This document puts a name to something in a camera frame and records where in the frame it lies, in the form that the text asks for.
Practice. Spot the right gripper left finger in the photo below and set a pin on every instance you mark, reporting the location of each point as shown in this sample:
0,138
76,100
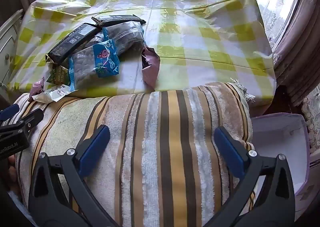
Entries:
58,194

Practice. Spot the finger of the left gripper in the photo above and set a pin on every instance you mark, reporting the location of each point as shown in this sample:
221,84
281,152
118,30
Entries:
9,112
26,123

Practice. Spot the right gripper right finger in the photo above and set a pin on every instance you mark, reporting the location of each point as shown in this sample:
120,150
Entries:
275,204

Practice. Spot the white red-logo snack packet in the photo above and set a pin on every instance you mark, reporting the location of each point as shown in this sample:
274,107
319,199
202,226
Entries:
53,94

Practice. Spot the green lemon snack packet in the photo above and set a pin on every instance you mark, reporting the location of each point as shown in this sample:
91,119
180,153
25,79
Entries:
58,75

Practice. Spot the black chocolate bar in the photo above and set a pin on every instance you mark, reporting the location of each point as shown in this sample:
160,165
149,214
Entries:
72,41

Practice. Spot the blue clear seed bag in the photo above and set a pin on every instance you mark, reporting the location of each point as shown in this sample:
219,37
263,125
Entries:
89,65

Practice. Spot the person left hand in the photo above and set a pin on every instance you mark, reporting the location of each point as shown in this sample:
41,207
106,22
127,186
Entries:
13,182

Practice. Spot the purple white cardboard box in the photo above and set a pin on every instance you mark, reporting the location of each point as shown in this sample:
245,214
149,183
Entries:
285,133

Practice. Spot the gold wrapped snack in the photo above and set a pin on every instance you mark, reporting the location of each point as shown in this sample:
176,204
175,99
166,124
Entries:
51,64

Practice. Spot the white cabinet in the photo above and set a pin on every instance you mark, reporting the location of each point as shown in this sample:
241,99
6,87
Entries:
9,32

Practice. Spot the striped towel cushion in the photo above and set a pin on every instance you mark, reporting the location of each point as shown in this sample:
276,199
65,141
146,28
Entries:
162,166

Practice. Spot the pink curtain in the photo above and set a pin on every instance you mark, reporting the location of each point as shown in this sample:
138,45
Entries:
296,58

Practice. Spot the yellow checkered tablecloth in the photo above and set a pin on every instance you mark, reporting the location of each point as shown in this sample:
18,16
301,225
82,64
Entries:
198,41

